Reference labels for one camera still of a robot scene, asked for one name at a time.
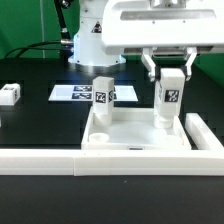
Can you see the white L-shaped obstacle fence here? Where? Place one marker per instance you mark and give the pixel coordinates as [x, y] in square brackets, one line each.
[206, 160]

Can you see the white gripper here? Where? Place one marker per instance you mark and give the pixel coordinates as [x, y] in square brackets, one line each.
[135, 24]

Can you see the white sheet with AprilTags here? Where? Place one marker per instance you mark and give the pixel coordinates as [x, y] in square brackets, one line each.
[65, 93]

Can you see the white square tabletop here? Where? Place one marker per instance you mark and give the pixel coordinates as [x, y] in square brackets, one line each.
[133, 129]

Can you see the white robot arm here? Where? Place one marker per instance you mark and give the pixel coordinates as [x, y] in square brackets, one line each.
[87, 43]

